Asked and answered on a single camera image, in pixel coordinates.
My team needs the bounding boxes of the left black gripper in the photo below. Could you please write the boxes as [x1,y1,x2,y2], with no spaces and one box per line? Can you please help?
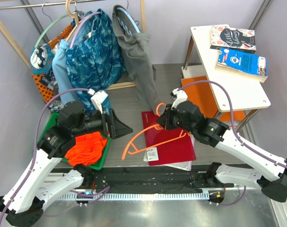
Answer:
[72,105,133,139]

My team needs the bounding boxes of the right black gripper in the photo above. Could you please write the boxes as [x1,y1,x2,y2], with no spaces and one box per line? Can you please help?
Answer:
[157,103,195,134]

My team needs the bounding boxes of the orange plastic hanger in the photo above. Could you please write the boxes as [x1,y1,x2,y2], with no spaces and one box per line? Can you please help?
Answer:
[122,103,195,166]

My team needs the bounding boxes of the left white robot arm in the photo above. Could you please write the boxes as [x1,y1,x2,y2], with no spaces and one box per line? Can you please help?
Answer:
[0,102,133,227]

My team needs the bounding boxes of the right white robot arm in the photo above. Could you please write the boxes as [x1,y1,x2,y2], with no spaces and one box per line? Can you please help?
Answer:
[156,101,287,202]

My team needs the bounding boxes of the blue patterned shorts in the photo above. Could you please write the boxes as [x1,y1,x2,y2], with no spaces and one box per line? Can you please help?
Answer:
[65,9,127,116]

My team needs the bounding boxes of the grey shorts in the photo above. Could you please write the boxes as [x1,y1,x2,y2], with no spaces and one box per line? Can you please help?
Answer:
[112,5,160,113]

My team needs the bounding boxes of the orange dotted patterned shorts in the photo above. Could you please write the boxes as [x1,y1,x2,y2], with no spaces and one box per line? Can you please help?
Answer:
[30,21,75,103]

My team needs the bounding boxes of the light blue shorts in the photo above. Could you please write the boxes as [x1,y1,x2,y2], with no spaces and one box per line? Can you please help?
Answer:
[52,20,92,93]

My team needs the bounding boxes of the lilac hanger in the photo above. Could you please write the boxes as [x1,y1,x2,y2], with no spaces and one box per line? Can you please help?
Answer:
[66,12,101,49]

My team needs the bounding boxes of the light blue hanger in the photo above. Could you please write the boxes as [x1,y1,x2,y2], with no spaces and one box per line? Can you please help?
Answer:
[114,5,143,38]

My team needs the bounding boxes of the beige wooden hanger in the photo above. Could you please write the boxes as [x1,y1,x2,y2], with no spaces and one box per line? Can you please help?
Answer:
[65,0,85,43]

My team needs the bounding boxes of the green hanger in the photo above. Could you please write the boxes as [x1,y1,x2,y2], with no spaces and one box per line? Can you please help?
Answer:
[34,3,73,48]

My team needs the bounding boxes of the red folder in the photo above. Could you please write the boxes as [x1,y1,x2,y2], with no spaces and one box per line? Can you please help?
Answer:
[141,108,197,166]

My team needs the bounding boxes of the orange board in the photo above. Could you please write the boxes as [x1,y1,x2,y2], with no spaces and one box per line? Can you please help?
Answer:
[181,76,245,124]

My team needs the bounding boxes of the white two-tier shelf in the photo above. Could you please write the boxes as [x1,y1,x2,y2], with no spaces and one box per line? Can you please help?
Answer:
[180,24,271,133]

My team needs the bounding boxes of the blue paperback book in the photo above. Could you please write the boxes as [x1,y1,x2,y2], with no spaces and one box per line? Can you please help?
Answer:
[215,47,268,83]

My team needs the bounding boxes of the Little Women book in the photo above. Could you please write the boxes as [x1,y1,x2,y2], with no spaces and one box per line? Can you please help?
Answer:
[210,25,257,53]

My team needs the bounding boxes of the wooden clothes rack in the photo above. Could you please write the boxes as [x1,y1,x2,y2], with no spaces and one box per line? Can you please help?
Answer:
[0,0,146,90]

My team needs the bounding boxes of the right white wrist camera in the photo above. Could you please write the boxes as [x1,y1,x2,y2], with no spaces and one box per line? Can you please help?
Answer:
[170,88,188,109]

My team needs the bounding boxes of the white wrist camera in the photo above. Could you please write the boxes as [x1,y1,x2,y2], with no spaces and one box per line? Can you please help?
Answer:
[88,89,108,113]
[170,88,188,109]

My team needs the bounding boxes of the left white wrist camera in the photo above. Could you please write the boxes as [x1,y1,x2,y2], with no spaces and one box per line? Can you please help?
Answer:
[88,89,108,113]

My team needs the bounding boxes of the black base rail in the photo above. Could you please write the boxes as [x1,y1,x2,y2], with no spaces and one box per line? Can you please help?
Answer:
[63,165,220,195]

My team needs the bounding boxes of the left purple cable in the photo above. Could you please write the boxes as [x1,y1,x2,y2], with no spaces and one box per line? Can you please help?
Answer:
[0,87,92,227]

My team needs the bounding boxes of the white cable duct strip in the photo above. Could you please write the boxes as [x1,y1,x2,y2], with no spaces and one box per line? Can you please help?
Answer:
[58,191,209,201]

